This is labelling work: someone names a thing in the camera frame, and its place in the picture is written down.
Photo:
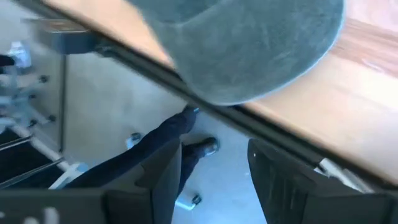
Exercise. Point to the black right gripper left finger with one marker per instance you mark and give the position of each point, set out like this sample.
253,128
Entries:
155,193

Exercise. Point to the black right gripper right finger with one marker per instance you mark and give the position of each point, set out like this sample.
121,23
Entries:
280,180

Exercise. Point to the grey-green knit beanie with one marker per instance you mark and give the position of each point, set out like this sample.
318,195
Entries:
242,46

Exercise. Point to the person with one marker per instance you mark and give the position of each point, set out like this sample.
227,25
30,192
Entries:
155,140

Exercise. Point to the white table leg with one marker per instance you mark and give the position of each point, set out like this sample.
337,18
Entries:
342,175

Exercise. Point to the black rack with rails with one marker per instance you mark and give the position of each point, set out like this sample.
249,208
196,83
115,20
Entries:
18,161

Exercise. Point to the grey office chair base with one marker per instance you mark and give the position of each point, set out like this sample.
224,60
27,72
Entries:
21,102

